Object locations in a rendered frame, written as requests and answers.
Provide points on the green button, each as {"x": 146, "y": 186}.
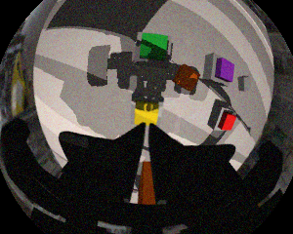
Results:
{"x": 153, "y": 49}

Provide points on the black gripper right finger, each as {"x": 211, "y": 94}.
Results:
{"x": 169, "y": 159}

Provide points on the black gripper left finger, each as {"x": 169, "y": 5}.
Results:
{"x": 120, "y": 155}

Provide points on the red button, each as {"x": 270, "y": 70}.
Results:
{"x": 221, "y": 118}

